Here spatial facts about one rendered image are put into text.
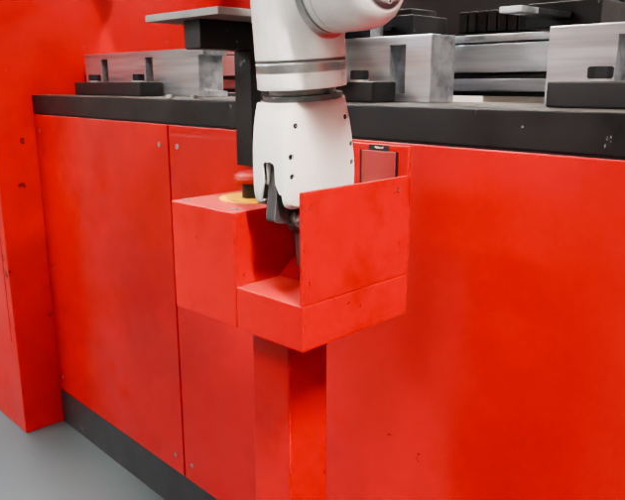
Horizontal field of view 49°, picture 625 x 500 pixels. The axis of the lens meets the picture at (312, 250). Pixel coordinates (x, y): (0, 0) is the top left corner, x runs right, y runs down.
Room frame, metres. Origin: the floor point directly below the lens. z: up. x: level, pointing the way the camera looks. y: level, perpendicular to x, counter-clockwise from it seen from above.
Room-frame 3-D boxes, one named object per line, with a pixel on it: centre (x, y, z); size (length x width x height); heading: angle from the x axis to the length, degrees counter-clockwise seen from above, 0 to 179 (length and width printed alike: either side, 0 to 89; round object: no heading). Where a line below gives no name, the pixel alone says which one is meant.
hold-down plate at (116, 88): (1.58, 0.45, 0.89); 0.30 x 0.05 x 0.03; 44
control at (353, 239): (0.71, 0.03, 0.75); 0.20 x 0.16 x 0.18; 46
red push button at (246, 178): (0.74, 0.07, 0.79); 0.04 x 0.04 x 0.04
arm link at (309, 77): (0.66, 0.01, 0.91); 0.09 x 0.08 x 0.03; 136
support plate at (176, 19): (1.09, 0.09, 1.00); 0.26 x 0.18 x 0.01; 134
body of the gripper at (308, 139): (0.66, 0.01, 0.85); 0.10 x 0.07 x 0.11; 136
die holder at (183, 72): (1.59, 0.37, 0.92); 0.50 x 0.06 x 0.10; 44
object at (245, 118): (1.06, 0.12, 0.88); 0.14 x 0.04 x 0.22; 134
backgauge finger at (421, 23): (1.32, -0.12, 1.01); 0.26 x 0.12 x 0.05; 134
